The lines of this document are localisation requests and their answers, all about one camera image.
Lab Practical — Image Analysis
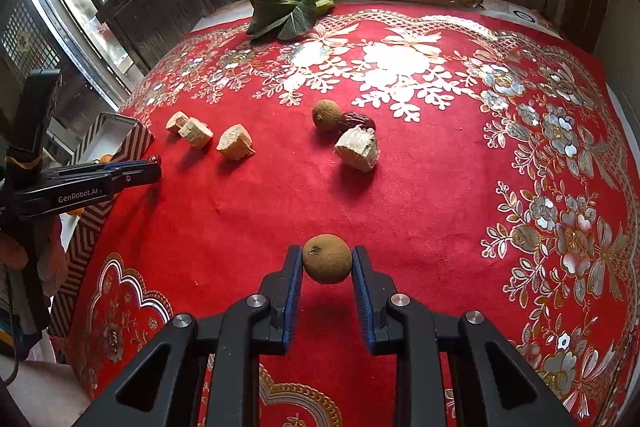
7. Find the longan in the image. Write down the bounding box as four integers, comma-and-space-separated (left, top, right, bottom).
303, 234, 352, 284
311, 98, 342, 132

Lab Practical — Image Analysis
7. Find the gloved hand holding gripper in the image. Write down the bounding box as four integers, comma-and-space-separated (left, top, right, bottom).
1, 216, 68, 297

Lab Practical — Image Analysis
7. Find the striped white cardboard box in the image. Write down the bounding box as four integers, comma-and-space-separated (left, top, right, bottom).
48, 113, 154, 338

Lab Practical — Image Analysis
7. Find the small sugarcane piece far left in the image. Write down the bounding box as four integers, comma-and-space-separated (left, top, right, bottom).
165, 112, 189, 134

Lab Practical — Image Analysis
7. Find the sugarcane piece middle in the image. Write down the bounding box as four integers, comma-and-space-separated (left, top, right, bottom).
216, 124, 255, 160

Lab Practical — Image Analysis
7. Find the red floral tablecloth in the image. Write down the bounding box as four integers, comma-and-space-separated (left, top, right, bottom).
67, 5, 639, 426

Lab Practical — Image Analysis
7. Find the green leafy vegetable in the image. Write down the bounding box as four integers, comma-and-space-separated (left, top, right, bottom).
247, 0, 335, 41

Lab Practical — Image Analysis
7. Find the red jujube date right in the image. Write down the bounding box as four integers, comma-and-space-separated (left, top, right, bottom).
337, 112, 376, 133

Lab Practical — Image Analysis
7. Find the sugarcane piece right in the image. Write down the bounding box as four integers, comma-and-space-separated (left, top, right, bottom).
334, 126, 380, 172

